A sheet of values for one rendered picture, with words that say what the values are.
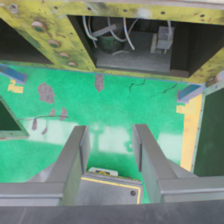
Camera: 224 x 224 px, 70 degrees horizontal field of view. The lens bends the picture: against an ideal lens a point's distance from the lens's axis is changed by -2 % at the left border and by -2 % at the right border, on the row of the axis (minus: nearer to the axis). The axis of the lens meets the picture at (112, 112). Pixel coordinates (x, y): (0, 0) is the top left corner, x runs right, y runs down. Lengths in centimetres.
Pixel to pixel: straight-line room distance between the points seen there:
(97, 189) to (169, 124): 88
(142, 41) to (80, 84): 96
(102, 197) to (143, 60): 103
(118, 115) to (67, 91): 59
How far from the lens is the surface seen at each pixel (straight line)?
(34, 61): 113
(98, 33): 81
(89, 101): 168
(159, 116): 164
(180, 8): 50
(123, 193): 137
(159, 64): 93
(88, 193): 142
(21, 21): 70
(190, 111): 171
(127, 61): 92
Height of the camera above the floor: 161
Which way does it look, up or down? 81 degrees down
